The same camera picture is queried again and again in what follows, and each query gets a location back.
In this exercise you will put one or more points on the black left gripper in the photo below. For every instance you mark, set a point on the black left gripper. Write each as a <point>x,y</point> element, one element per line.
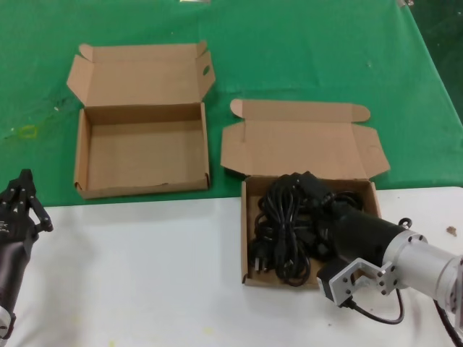
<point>12,264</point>

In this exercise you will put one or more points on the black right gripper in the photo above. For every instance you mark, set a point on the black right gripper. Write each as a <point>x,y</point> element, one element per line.
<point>358,235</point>

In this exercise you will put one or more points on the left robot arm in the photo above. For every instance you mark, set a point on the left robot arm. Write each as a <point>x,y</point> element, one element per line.
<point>5,323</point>

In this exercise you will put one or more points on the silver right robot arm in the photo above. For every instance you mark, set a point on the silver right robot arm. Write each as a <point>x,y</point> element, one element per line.
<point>430,264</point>

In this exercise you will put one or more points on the empty open cardboard box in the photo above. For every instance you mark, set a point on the empty open cardboard box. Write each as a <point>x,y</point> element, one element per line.
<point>144,152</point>

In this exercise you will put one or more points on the small brown debris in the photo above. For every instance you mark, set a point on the small brown debris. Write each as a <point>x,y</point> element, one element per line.
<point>451,229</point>

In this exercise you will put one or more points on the green table cloth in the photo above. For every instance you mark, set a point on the green table cloth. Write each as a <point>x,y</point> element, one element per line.
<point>289,54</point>

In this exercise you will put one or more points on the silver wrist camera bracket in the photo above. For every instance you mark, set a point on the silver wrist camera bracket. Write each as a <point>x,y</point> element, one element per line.
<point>356,278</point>

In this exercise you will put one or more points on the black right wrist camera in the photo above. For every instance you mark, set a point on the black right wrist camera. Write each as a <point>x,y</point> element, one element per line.
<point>327,280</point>

